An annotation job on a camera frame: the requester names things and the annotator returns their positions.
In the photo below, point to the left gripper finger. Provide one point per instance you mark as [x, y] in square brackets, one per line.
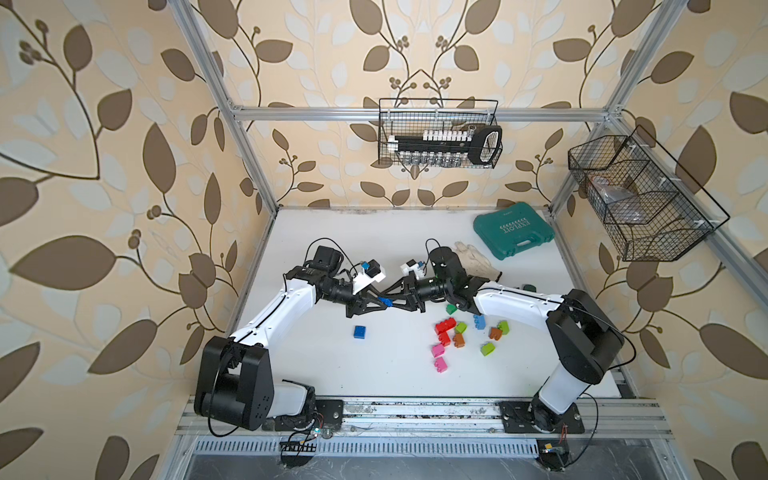
[378, 294]
[362, 307]

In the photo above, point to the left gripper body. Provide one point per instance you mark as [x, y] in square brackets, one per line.
[341, 293]

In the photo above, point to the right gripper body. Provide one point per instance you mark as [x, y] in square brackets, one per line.
[426, 289]

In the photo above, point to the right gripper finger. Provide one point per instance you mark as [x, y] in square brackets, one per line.
[407, 303]
[401, 290]

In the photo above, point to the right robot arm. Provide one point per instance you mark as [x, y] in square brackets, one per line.
[584, 338]

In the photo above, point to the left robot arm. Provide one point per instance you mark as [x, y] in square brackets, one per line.
[235, 384]

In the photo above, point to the pink lego brick upper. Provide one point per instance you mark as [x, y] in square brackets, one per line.
[438, 351]

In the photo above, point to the pink lego brick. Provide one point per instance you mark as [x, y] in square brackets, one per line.
[438, 351]
[440, 364]

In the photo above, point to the pink lego brick lower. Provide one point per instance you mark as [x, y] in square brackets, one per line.
[440, 364]

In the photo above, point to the light blue long lego brick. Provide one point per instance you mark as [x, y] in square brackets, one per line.
[479, 322]

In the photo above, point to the lime lego brick lower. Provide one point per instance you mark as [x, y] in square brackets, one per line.
[488, 348]

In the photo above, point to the lime lego brick right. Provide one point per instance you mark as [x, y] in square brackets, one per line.
[503, 326]

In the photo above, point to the white work glove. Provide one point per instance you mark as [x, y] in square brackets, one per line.
[475, 263]

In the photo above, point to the green plastic tool case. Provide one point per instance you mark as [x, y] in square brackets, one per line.
[513, 230]

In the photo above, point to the black socket holder set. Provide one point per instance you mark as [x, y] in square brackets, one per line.
[476, 147]

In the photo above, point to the plastic bag in basket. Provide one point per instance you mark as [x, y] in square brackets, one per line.
[618, 204]

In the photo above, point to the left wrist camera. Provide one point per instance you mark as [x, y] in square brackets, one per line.
[372, 272]

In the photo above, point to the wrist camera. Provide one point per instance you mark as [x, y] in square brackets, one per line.
[414, 267]
[372, 272]

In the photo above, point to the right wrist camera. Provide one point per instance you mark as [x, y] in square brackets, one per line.
[414, 267]

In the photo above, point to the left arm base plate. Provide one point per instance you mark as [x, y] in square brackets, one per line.
[325, 414]

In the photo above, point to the back wire basket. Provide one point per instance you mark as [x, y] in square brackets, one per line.
[409, 116]

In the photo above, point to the wire basket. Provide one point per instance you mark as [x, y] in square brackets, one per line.
[680, 211]
[409, 116]

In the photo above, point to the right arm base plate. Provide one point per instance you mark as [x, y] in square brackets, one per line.
[526, 417]

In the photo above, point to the right wire basket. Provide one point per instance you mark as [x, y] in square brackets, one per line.
[680, 211]

